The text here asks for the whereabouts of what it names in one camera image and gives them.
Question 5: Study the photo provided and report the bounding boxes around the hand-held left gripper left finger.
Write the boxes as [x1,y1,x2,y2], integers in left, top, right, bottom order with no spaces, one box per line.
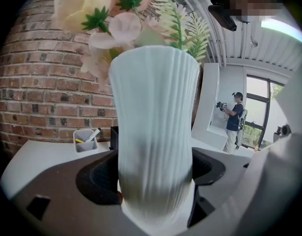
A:
[10,148,148,236]

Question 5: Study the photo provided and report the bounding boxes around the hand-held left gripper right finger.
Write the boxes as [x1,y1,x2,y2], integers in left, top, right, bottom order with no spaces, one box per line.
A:
[187,147,302,236]

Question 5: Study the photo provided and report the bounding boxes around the white ribbed vase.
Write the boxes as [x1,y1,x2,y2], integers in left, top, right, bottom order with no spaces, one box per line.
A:
[109,45,200,236]

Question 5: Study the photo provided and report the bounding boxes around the pink and cream artificial flowers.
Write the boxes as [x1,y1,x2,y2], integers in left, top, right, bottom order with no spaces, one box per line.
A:
[51,0,212,85]

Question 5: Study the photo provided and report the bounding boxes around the white table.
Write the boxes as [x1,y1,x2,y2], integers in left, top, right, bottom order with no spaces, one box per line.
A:
[0,139,255,201]

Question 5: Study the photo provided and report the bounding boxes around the grey pen holder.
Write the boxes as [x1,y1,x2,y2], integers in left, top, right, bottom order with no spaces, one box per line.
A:
[73,129,99,153]

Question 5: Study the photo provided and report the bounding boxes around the white marker pen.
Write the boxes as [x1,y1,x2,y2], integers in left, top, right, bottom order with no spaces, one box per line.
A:
[85,127,102,143]

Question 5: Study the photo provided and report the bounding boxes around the black box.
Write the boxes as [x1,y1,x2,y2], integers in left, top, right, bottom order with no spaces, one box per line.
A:
[110,125,120,151]

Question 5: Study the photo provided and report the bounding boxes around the small black device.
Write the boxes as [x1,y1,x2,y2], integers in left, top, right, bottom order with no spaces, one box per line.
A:
[273,123,292,137]

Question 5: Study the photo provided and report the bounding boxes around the black-framed window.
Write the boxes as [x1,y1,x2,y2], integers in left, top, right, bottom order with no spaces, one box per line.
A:
[241,74,290,150]

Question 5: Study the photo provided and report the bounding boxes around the white cabinet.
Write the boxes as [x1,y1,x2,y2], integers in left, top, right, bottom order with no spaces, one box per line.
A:
[191,62,229,152]

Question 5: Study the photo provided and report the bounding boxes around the black head-mounted camera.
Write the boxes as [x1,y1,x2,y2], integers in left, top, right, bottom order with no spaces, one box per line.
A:
[206,0,238,32]

